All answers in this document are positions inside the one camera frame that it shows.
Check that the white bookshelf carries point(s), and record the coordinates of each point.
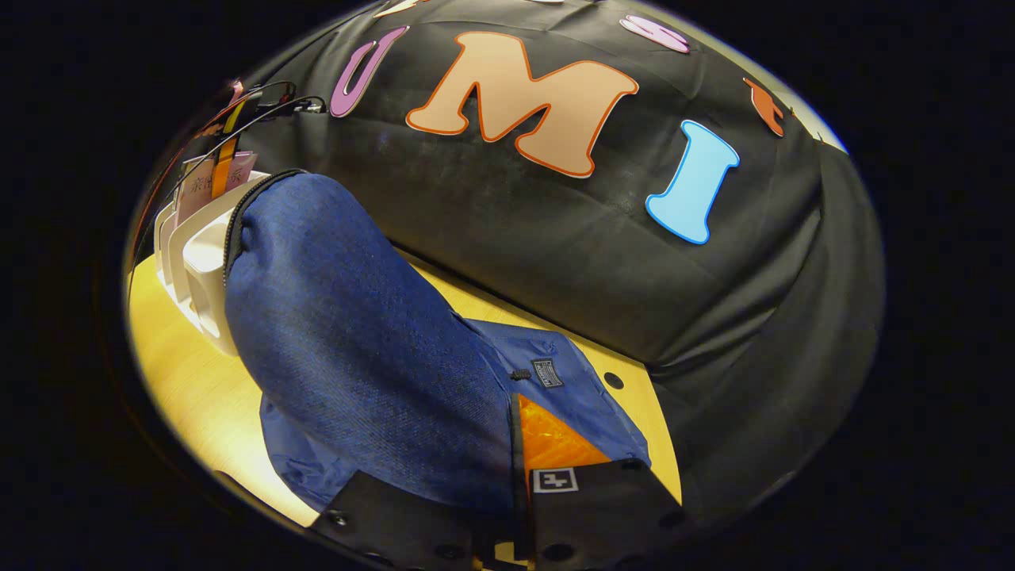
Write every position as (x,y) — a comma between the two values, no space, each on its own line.
(202,262)

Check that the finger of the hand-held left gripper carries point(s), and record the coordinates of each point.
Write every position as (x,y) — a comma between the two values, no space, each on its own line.
(224,159)

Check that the blue schoolbag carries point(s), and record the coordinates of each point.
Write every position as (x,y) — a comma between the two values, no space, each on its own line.
(357,341)

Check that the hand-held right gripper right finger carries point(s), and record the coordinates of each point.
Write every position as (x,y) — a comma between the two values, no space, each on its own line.
(518,492)

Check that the black backdrop cloth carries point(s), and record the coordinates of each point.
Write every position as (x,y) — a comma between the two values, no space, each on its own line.
(555,238)

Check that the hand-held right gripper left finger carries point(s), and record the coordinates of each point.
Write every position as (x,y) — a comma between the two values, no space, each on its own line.
(412,523)

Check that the white and pink book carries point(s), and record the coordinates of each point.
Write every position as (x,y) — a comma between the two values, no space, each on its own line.
(194,186)

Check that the black round table grommet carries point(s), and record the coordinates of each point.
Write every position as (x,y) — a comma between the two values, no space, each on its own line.
(613,380)

